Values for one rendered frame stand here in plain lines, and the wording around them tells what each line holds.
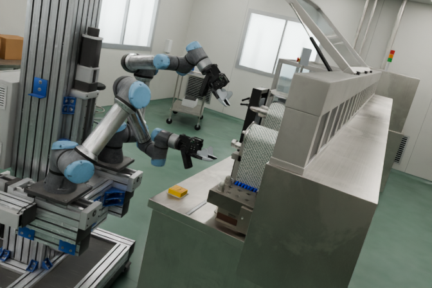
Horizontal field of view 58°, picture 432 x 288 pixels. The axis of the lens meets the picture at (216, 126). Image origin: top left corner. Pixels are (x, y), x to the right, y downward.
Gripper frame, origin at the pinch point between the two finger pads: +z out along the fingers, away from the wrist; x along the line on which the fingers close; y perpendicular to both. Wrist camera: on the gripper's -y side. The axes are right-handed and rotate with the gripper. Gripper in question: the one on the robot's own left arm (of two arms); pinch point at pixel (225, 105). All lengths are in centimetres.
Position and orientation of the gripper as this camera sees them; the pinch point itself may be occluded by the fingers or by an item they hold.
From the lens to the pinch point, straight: 192.3
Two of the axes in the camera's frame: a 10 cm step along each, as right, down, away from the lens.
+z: 5.3, 8.4, -1.3
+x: 4.2, -1.3, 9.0
